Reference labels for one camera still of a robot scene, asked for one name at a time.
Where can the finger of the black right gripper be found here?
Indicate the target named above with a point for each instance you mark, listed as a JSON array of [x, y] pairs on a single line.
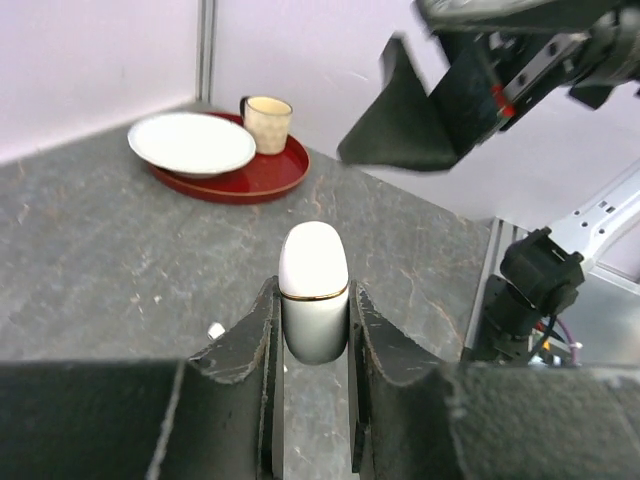
[[402, 127]]

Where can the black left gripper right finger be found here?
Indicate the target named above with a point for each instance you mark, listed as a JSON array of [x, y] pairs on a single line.
[[415, 416]]

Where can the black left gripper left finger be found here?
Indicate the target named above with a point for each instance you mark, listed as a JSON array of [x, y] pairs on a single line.
[[215, 415]]

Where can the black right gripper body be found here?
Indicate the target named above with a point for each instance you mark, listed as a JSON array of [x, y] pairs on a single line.
[[505, 57]]

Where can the white earbud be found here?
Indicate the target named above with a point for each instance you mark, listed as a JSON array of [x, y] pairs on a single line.
[[215, 330]]

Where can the white earbud charging case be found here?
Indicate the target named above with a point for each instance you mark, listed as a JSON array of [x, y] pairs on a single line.
[[313, 280]]

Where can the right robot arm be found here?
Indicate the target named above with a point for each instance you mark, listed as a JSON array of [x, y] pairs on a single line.
[[540, 274]]

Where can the beige patterned cup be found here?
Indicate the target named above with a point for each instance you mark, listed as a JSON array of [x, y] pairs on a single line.
[[268, 121]]

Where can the red round tray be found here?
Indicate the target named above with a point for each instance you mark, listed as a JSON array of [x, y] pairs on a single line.
[[265, 178]]

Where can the white plate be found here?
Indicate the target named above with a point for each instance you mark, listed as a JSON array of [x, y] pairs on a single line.
[[191, 144]]

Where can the aluminium frame rails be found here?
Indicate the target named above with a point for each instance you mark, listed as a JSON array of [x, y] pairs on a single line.
[[205, 50]]

